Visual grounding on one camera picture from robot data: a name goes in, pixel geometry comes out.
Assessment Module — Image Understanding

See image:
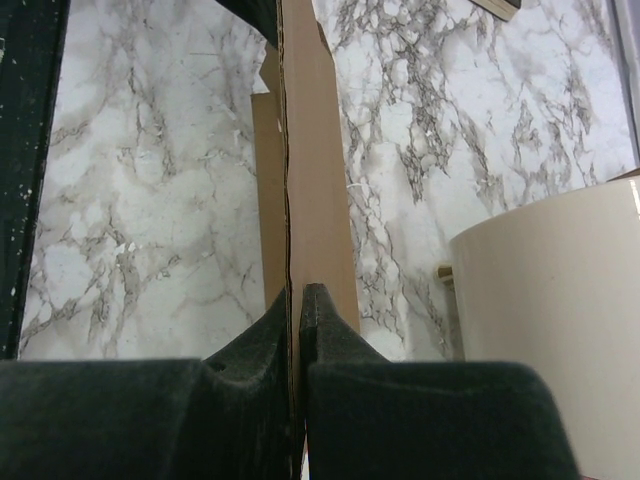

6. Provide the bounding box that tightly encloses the cardboard box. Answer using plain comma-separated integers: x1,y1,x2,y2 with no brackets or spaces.
222,1,360,479

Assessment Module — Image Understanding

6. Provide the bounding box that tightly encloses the white cylindrical bread box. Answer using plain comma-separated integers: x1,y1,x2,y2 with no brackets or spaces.
449,177,639,479

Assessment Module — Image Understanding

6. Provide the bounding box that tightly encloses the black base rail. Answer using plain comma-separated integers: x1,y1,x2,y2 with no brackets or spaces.
1,1,70,360

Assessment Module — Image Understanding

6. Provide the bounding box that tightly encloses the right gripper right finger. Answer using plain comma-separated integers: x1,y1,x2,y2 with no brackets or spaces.
300,284,579,479

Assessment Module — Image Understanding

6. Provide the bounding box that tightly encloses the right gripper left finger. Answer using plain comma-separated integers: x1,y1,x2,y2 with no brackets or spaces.
1,296,293,479

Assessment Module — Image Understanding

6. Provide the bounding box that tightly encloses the dark paperback book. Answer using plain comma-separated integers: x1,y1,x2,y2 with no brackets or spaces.
471,0,522,22

